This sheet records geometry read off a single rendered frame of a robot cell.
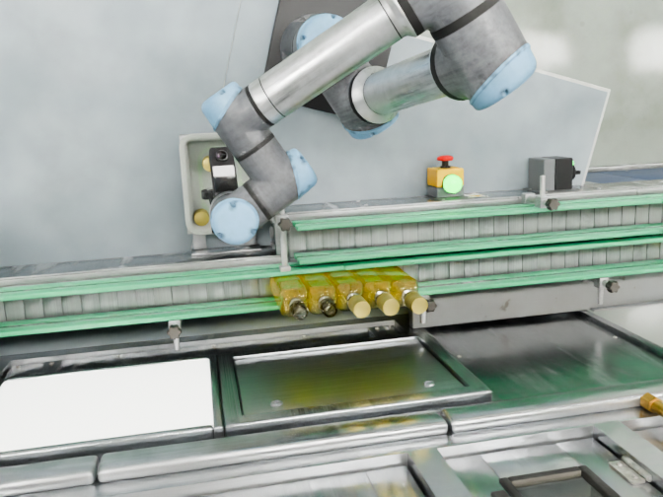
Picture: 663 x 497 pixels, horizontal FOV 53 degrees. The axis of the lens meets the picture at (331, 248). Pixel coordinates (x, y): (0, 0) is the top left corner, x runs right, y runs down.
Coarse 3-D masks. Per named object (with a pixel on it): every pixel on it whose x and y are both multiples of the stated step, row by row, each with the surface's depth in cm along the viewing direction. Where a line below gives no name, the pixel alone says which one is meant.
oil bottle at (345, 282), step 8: (328, 272) 144; (336, 272) 143; (344, 272) 142; (336, 280) 136; (344, 280) 136; (352, 280) 136; (336, 288) 133; (344, 288) 132; (352, 288) 132; (360, 288) 132; (336, 296) 134; (344, 296) 132; (336, 304) 135; (344, 304) 132
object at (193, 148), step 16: (192, 144) 151; (208, 144) 152; (224, 144) 152; (192, 160) 152; (192, 176) 152; (208, 176) 153; (240, 176) 154; (192, 192) 153; (192, 208) 153; (208, 208) 154; (192, 224) 149; (208, 224) 152
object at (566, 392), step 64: (384, 320) 166; (512, 320) 165; (576, 320) 163; (512, 384) 128; (576, 384) 127; (640, 384) 118; (192, 448) 102; (256, 448) 102; (320, 448) 103; (384, 448) 104; (448, 448) 104; (512, 448) 106; (576, 448) 105; (640, 448) 101
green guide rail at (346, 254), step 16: (656, 224) 165; (464, 240) 155; (480, 240) 155; (496, 240) 155; (512, 240) 153; (528, 240) 152; (544, 240) 152; (560, 240) 153; (576, 240) 154; (304, 256) 146; (320, 256) 144; (336, 256) 143; (352, 256) 143; (368, 256) 144; (384, 256) 145
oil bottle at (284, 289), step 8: (272, 280) 143; (280, 280) 138; (288, 280) 138; (296, 280) 138; (272, 288) 145; (280, 288) 132; (288, 288) 132; (296, 288) 131; (304, 288) 132; (280, 296) 131; (288, 296) 129; (296, 296) 130; (304, 296) 130; (280, 304) 132; (288, 304) 129; (280, 312) 133; (288, 312) 130
